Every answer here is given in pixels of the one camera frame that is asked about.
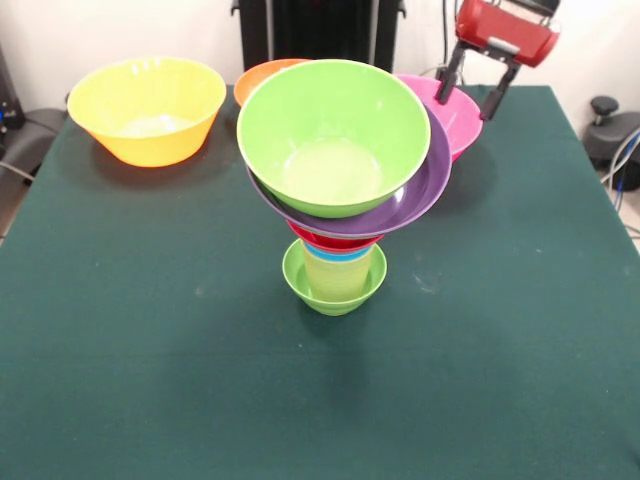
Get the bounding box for small green bowl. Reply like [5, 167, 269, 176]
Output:
[281, 238, 389, 317]

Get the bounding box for white and blue cables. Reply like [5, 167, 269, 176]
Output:
[599, 127, 640, 201]

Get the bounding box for orange bowl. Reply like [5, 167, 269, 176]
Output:
[233, 58, 314, 107]

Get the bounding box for purple bowl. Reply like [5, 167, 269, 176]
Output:
[245, 119, 454, 239]

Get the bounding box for grey cable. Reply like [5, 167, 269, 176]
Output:
[0, 159, 37, 187]

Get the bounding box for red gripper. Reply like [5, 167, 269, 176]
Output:
[434, 0, 562, 121]

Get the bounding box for large yellow bowl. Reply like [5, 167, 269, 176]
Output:
[67, 57, 227, 168]

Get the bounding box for dark green tablecloth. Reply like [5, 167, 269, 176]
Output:
[0, 83, 640, 480]

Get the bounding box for yellow cup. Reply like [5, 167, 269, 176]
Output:
[301, 247, 376, 303]

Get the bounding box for large pink bowl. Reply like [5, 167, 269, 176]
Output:
[397, 73, 484, 164]

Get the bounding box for black equipment box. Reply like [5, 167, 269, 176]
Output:
[0, 47, 26, 146]

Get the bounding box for large green bowl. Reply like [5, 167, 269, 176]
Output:
[236, 58, 432, 220]

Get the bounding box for small red bowl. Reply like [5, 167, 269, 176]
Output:
[287, 219, 385, 254]

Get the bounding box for blue cup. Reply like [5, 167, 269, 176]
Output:
[303, 242, 376, 264]

